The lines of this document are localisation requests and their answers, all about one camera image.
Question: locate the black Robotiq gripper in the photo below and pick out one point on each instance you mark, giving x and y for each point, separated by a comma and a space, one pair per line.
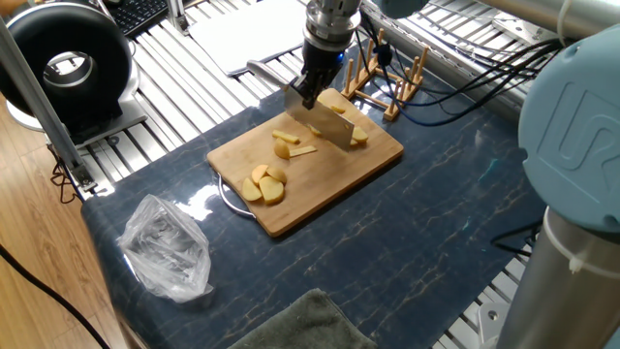
322, 60

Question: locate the steel cleaver knife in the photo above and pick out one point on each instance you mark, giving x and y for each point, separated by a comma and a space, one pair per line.
329, 123

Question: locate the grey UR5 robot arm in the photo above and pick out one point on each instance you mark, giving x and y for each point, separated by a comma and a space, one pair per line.
576, 140

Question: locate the thin potato slice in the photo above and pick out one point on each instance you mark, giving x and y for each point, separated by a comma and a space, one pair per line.
286, 136
302, 150

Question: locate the wooden peg rack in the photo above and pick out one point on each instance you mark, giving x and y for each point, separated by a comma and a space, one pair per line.
393, 110

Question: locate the white paper pad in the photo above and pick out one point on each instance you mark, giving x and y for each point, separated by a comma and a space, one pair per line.
252, 34

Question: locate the wooden cutting board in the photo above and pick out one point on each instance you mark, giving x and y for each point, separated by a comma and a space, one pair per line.
329, 179

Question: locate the dark blue marbled mat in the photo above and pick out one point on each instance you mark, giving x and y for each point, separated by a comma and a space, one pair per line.
412, 218

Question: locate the black keyboard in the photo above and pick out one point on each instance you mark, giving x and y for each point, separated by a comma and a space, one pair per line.
138, 14

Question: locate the clear plastic bag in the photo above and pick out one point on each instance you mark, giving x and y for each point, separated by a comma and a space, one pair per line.
164, 247

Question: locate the grey-green towel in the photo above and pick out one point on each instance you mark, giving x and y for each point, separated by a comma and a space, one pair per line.
310, 325

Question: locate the perforated aluminium plate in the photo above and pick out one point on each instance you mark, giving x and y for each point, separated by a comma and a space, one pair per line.
494, 325

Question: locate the short aluminium post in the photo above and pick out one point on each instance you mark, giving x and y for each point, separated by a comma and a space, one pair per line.
176, 14

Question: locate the slanted aluminium post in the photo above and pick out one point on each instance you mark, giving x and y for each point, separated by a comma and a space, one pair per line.
39, 102

